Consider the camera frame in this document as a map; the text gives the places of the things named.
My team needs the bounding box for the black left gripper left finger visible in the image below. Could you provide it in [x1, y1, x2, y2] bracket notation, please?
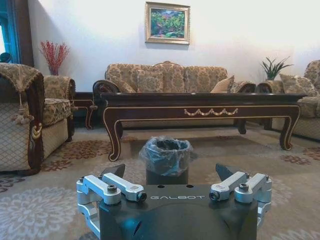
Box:
[76, 163, 148, 236]

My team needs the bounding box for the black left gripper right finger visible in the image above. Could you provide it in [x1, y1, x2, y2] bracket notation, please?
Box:
[209, 163, 273, 232]

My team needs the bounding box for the dark grey trash bin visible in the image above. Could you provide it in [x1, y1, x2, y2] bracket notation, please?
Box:
[144, 136, 190, 186]

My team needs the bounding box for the clear plastic bin liner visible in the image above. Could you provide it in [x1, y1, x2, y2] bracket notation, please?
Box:
[138, 135, 195, 177]

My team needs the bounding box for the patterned floor carpet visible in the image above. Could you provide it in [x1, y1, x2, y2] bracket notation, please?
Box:
[0, 126, 320, 240]

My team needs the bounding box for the dark wooden coffee table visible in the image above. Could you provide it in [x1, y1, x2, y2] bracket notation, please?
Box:
[98, 92, 307, 162]

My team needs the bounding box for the dark wooden side table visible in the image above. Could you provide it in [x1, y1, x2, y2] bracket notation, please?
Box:
[70, 91, 96, 130]

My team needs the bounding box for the floral armchair with cushion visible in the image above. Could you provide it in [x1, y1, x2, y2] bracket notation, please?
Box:
[256, 60, 320, 141]

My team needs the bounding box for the tan sofa cushion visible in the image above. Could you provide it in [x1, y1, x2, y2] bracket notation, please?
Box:
[210, 74, 236, 94]

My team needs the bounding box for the floral armchair with tassels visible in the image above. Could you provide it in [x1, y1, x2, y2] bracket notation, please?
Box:
[0, 62, 77, 175]

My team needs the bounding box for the floral square sofa cushion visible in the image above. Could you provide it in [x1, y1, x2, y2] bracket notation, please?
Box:
[136, 69, 165, 93]

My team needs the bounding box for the floral armchair cushion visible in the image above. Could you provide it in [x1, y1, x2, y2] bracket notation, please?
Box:
[279, 73, 320, 98]

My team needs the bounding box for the green potted plant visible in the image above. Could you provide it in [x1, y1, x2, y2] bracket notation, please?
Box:
[260, 56, 294, 81]

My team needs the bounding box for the floral three-seat sofa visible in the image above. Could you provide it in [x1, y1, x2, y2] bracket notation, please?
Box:
[92, 60, 256, 129]

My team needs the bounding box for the red branch vase arrangement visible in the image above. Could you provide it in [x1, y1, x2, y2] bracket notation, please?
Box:
[39, 40, 71, 76]

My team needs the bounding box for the framed garden painting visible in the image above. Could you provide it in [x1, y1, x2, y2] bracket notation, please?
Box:
[144, 1, 191, 46]

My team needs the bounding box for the brown window curtain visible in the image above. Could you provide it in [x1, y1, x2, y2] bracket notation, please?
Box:
[14, 0, 35, 68]

